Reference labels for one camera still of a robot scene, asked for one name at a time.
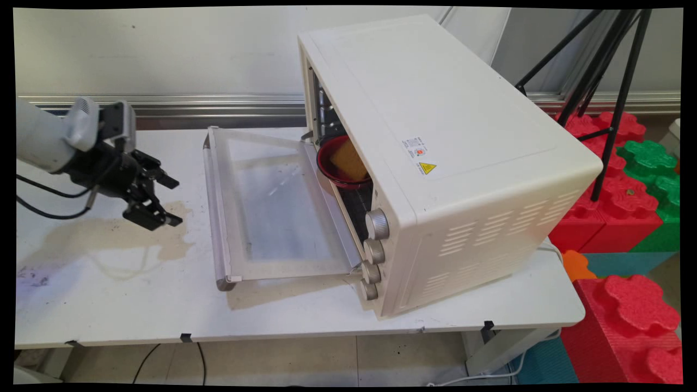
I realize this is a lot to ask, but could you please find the glass oven door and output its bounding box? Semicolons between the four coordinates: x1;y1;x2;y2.
203;127;365;292

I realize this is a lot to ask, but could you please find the cream toaster oven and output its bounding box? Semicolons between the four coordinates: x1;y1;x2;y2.
298;15;603;319

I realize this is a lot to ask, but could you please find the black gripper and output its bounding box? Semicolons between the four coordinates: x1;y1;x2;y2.
65;144;184;232

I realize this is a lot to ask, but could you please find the metal oven rack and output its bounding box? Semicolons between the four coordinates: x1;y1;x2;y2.
317;89;347;140

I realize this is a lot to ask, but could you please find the red foam block stack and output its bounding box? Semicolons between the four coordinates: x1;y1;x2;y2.
548;111;666;254

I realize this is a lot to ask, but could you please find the large red foam block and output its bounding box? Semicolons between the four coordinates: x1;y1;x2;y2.
560;274;683;385

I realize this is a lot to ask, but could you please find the white power cable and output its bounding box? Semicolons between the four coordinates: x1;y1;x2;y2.
426;242;565;387

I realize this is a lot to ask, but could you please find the black white wrist camera box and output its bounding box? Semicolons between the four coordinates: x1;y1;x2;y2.
98;101;137;154

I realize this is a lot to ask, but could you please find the white label sticker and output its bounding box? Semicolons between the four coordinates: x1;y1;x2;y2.
402;136;428;160

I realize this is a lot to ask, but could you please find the teal foam mat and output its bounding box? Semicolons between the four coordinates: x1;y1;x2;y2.
511;336;579;385

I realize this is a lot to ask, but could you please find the yellow sponge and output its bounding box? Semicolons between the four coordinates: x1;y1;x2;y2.
328;142;370;182

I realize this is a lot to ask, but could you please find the black tripod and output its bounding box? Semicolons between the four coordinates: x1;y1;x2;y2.
515;8;652;202

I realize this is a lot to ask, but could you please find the orange foam piece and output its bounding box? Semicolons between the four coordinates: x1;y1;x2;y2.
561;249;598;282

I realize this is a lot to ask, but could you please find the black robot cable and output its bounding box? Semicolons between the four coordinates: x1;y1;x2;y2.
15;173;107;221

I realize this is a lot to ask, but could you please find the red bowl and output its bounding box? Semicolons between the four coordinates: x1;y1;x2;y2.
316;135;374;190

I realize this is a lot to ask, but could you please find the green foam block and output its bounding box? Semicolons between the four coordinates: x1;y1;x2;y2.
617;140;682;253

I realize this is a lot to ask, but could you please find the large silver oven knob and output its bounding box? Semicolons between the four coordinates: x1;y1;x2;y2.
364;210;390;240

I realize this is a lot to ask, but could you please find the white table leg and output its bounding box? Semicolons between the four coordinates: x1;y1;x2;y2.
462;327;559;377

